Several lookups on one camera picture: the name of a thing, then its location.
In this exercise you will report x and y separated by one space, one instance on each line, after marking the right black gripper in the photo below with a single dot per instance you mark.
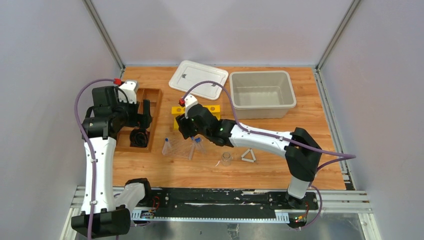
184 126

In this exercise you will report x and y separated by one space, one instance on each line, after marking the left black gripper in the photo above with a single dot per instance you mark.
142 117

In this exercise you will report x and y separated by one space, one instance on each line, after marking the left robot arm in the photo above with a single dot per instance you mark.
102 213

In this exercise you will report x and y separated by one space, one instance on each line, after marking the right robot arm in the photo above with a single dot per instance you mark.
298 148

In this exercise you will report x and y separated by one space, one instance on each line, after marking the clear well plate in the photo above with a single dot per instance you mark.
179 148

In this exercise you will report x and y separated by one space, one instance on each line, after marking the wooden compartment tray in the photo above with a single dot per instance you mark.
123 143

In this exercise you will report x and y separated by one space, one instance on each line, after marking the yellow test tube rack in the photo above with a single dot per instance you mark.
178 110

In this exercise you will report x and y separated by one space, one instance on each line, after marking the small clear glass jar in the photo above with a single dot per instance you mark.
226 159

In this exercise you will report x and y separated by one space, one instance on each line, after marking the white plastic bin lid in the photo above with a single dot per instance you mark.
189 73

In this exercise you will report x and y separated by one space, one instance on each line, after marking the white clay triangle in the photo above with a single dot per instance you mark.
248 156

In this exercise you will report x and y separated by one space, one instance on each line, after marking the beige plastic bin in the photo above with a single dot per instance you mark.
262 94

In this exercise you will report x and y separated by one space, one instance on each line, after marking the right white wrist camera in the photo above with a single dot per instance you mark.
187 102

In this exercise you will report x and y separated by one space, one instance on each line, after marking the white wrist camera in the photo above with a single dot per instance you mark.
187 102
128 93

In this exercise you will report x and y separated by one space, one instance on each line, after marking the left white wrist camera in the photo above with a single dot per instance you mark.
128 93

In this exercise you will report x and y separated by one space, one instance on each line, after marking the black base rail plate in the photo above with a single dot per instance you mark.
225 205

